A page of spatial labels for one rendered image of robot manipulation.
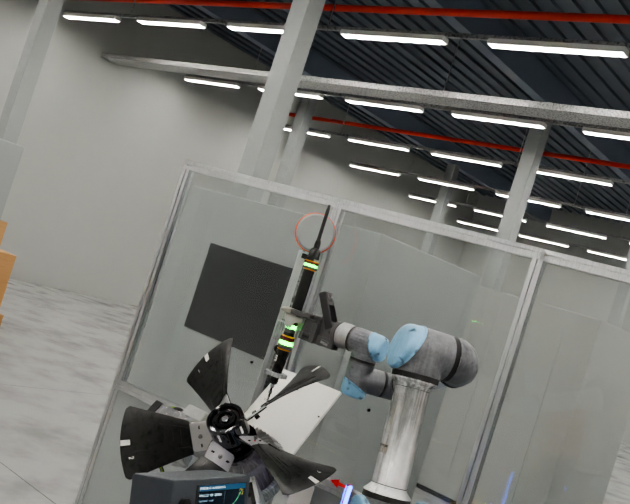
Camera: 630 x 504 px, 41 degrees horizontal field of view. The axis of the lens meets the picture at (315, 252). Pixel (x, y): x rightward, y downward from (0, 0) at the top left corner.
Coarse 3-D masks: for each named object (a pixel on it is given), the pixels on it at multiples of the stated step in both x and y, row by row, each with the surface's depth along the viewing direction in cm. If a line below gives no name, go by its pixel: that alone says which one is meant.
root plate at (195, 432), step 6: (192, 426) 259; (204, 426) 258; (192, 432) 259; (198, 432) 259; (204, 432) 258; (192, 438) 259; (198, 438) 259; (204, 438) 258; (210, 438) 258; (192, 444) 259; (198, 444) 259; (204, 444) 258; (198, 450) 258; (204, 450) 258
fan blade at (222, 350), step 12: (216, 348) 282; (228, 348) 277; (204, 360) 283; (216, 360) 278; (228, 360) 273; (192, 372) 285; (204, 372) 280; (216, 372) 274; (192, 384) 283; (204, 384) 278; (216, 384) 271; (204, 396) 276; (216, 396) 269
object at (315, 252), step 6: (318, 240) 254; (318, 246) 254; (312, 252) 253; (318, 252) 253; (312, 258) 256; (318, 258) 253; (276, 354) 253; (282, 354) 252; (276, 360) 252; (282, 360) 252; (276, 366) 252; (282, 366) 252; (276, 372) 252; (270, 378) 253; (276, 378) 252
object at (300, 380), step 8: (304, 368) 277; (312, 368) 271; (320, 368) 267; (296, 376) 274; (304, 376) 267; (312, 376) 262; (320, 376) 260; (328, 376) 258; (288, 384) 271; (296, 384) 262; (304, 384) 259; (280, 392) 263; (288, 392) 258; (272, 400) 258
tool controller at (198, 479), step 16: (144, 480) 165; (160, 480) 163; (176, 480) 163; (192, 480) 167; (208, 480) 171; (224, 480) 175; (240, 480) 180; (144, 496) 165; (160, 496) 163; (176, 496) 162; (192, 496) 166; (208, 496) 171; (224, 496) 175; (240, 496) 180
